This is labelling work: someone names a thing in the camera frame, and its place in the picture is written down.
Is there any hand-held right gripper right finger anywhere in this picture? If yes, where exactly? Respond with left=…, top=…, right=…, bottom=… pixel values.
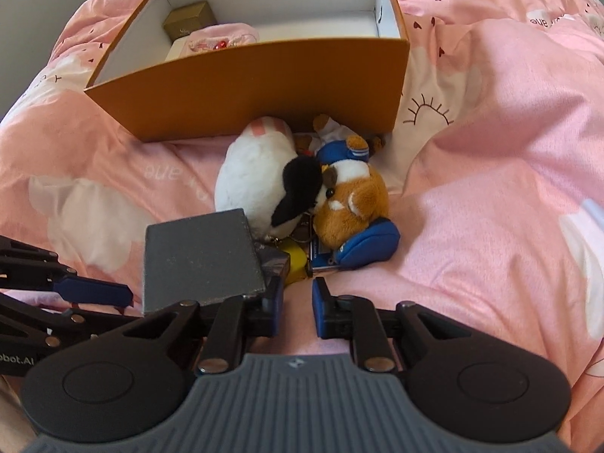
left=311, top=277, right=496, bottom=373

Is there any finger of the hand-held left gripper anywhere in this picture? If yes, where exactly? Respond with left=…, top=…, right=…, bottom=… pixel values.
left=0, top=235, right=134, bottom=307
left=0, top=294, right=142, bottom=350

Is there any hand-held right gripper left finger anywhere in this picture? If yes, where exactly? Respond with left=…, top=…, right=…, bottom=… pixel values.
left=92, top=274, right=286, bottom=377

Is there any dark printed card pack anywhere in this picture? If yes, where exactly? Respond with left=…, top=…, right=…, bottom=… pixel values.
left=255, top=242, right=291, bottom=288

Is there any yellow toy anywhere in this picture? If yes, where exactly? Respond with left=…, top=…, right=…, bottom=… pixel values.
left=278, top=238, right=312, bottom=286

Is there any blue pouch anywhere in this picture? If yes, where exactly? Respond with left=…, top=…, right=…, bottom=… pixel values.
left=330, top=217, right=402, bottom=272

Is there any grey box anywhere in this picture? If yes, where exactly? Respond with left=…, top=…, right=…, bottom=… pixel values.
left=143, top=208, right=267, bottom=316

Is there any brown hamster plush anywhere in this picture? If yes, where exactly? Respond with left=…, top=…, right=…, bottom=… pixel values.
left=311, top=160, right=391, bottom=252

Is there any white plush with black ear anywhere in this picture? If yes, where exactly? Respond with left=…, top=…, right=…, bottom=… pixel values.
left=214, top=116, right=326, bottom=241

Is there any small doll plush blue outfit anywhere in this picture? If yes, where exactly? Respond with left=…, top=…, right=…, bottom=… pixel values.
left=309, top=113, right=385, bottom=167

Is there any orange cardboard box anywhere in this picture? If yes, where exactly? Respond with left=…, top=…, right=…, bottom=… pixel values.
left=84, top=0, right=410, bottom=143

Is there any pink fabric pouch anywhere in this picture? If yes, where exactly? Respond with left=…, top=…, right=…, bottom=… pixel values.
left=189, top=23, right=260, bottom=52

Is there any gold box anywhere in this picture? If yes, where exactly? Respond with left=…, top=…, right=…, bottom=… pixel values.
left=163, top=1, right=219, bottom=41

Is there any person's left forearm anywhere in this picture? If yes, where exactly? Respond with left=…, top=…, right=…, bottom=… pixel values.
left=0, top=376, right=29, bottom=439

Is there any pink printed blanket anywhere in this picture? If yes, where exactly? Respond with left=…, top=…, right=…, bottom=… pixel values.
left=0, top=0, right=604, bottom=453

